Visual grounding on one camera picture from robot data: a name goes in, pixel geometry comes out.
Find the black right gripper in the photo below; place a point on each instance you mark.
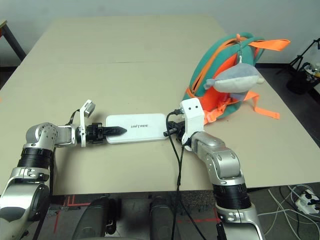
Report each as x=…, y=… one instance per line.
x=180, y=130

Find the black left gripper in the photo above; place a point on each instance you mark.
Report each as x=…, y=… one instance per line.
x=96, y=133

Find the white Unitree pencil case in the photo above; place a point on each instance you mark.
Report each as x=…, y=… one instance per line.
x=142, y=132

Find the teal and orange backpack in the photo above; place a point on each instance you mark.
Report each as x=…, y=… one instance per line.
x=200, y=75

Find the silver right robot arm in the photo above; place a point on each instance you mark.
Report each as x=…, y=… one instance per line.
x=225, y=162

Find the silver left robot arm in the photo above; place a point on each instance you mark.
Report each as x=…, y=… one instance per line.
x=45, y=135

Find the dark grey left robot leg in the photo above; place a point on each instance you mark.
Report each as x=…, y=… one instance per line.
x=96, y=220

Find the dark grey robot leg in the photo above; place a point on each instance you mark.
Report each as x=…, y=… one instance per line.
x=162, y=220
x=96, y=220

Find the dark grey right robot leg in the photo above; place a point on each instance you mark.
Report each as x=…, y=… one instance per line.
x=162, y=220

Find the black waste bin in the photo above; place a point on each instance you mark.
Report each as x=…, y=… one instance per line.
x=300, y=82

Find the beige side table black legs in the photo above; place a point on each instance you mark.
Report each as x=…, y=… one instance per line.
x=12, y=40

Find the black tripod stand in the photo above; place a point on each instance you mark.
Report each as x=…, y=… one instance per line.
x=298, y=58

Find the white power strip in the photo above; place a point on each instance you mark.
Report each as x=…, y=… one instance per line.
x=307, y=201

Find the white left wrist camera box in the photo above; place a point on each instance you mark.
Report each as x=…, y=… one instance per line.
x=83, y=130

